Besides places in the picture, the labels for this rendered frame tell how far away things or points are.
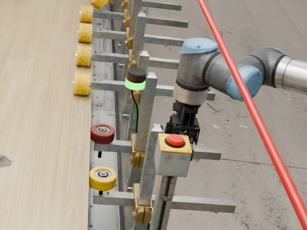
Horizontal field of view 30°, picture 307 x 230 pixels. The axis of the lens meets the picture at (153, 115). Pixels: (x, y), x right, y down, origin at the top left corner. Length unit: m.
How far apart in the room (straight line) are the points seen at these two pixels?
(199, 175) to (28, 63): 1.45
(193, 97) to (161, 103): 2.57
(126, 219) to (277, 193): 1.69
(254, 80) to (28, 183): 0.68
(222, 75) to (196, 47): 0.10
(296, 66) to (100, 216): 0.88
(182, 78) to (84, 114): 0.58
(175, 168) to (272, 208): 2.04
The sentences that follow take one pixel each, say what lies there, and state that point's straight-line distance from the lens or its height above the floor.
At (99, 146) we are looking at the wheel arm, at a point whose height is 0.85.
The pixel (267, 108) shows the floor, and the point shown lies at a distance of 4.32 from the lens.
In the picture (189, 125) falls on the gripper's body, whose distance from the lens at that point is 1.53.
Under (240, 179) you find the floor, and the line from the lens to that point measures 3.42.
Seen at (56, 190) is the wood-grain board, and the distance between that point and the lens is 1.59.
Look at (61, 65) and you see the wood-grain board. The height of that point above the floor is 0.90.
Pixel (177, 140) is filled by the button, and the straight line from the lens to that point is 1.24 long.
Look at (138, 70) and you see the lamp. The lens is 1.74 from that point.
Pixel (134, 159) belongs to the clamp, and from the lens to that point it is 1.84.
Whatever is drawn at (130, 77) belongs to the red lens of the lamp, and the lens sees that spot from 1.71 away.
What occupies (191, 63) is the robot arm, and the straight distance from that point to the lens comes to 1.44.
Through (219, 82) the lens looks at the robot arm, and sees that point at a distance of 1.40.
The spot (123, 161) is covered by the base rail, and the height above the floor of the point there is 0.70.
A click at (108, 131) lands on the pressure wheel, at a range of 1.87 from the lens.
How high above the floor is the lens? 1.87
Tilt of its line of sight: 29 degrees down
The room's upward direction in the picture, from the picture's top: 10 degrees clockwise
